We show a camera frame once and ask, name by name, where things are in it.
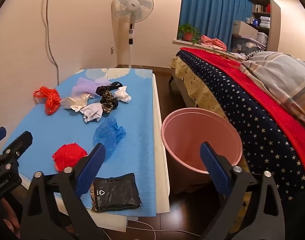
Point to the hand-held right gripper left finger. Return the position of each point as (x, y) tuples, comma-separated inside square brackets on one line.
[(92, 166)]

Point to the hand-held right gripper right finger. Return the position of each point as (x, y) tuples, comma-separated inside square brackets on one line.
[(215, 170)]

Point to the red plastic bag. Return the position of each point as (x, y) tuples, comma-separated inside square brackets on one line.
[(67, 155)]

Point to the black plastic packet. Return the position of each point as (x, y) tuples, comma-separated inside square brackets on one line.
[(115, 192)]

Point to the blue plastic shoe cover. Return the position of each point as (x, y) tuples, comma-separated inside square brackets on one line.
[(108, 132)]

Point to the pink plastic bin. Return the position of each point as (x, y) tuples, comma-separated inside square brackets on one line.
[(187, 135)]

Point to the orange-red plastic bag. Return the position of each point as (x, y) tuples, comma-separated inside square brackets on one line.
[(51, 102)]

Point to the white paper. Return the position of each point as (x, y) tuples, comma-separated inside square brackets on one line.
[(122, 95), (92, 111)]

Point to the clear plastic wrapper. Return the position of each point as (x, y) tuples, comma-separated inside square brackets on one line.
[(77, 102)]

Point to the black patterned scrunchie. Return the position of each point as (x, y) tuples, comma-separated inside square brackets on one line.
[(108, 102)]

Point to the purple foam net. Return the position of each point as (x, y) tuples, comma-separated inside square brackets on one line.
[(83, 86)]

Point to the black wrapper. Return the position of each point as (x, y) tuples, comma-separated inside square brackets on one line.
[(110, 87)]

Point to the person's left hand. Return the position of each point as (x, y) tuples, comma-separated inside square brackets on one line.
[(12, 217)]

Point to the bed with star bedding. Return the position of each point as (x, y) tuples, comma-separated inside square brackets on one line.
[(247, 115)]

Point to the blue table mat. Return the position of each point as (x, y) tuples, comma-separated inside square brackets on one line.
[(137, 120)]

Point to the red blanket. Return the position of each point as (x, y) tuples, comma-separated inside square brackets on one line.
[(242, 80)]

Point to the grey striped quilt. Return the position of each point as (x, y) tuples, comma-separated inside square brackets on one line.
[(282, 80)]

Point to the pink clothes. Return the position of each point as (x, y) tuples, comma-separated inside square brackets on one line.
[(215, 42)]

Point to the white windowsill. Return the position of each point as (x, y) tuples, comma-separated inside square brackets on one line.
[(182, 42)]

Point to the potted green plant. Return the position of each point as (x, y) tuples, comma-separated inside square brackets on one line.
[(188, 31)]

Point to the white cardboard box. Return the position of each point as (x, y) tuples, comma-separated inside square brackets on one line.
[(245, 28)]

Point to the blue curtain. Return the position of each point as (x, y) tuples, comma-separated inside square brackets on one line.
[(212, 10)]

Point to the white standing fan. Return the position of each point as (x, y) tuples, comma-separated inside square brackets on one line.
[(132, 5)]

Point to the bed frame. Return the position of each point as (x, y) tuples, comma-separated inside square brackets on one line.
[(180, 87)]

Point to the dark wall shelf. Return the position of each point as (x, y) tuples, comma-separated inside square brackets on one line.
[(261, 13)]

